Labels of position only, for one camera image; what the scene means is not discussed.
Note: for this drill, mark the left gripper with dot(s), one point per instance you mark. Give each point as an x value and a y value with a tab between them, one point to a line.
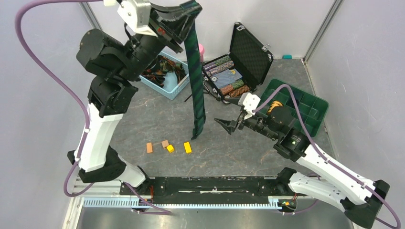
174	24

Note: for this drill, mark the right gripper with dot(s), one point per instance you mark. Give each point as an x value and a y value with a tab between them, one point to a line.
229	125

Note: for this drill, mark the green navy striped tie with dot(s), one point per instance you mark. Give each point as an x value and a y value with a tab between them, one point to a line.
196	80

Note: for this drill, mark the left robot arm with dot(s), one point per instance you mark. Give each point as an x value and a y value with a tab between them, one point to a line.
116	65

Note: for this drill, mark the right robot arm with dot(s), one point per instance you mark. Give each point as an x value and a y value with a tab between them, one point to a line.
359	198

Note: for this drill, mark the pile of dark ties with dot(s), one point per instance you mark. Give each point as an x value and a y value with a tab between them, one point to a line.
157	71

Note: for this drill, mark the pink cylinder on tripod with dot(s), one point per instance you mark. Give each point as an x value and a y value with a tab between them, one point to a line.
201	52

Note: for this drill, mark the black small tripod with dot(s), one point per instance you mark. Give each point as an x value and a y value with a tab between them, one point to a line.
209	90

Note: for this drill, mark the black open carrying case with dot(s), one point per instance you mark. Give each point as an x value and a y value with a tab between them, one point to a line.
245	65

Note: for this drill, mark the yellow rectangular block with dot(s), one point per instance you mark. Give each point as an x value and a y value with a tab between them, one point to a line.
187	147

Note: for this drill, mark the light blue perforated basket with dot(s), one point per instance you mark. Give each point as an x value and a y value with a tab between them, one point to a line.
171	86

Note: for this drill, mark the rolled navy tie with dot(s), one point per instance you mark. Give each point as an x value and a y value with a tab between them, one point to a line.
298	95

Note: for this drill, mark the small yellow cube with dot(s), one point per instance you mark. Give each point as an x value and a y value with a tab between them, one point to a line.
170	148

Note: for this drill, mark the brown wooden block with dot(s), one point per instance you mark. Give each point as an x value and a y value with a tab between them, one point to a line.
165	143

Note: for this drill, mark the teal small block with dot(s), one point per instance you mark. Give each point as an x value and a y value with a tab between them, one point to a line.
287	57

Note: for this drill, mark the orange wooden block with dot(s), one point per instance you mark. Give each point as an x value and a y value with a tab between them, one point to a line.
149	147

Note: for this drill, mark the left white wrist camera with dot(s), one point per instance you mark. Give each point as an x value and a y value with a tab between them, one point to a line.
135	13

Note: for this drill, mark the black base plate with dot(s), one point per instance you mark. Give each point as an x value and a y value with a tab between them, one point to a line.
212	190

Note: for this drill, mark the aluminium slotted rail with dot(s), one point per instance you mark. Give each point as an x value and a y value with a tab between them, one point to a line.
115	194

